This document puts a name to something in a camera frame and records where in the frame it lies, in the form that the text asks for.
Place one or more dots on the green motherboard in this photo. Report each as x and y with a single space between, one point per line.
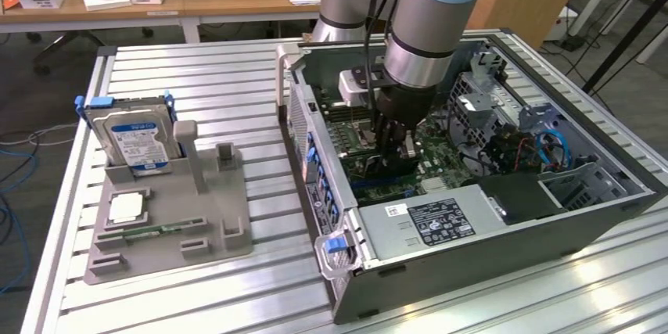
443 154

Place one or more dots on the orange packet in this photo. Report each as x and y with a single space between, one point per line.
8 1

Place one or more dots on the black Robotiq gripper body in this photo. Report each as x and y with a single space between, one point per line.
404 105

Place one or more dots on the perforated metal disk bay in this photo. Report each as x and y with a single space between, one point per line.
475 103

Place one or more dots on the dark grey open PC case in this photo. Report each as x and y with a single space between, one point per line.
470 271

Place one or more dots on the CPU socket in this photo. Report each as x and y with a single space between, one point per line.
363 136

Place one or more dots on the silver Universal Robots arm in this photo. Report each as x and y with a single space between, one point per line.
428 17

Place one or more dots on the silver CPU chip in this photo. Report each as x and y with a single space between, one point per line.
126 209

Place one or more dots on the blue case release latch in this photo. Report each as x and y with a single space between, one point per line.
335 243

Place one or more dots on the blue card retention clip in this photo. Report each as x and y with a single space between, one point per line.
328 195

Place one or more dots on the hard disk with blue carrier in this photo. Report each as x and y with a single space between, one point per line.
132 142

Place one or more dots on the grey metal disk bay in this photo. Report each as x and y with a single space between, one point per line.
590 185

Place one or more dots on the black power adapter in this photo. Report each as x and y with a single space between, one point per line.
574 43

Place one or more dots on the blue expansion slot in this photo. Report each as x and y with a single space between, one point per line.
374 184

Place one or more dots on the grey power supply unit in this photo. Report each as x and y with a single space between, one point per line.
396 232

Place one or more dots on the Nvidia graphics card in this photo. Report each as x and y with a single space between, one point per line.
391 171

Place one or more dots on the bare green RAM stick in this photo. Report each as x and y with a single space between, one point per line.
151 230

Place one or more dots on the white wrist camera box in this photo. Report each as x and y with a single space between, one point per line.
352 89

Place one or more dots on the small silver chipset heatsink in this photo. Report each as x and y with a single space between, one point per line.
434 186

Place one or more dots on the grey printed parts rack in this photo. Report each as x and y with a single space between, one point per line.
172 209

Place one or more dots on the black tripod pole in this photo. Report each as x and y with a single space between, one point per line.
628 36

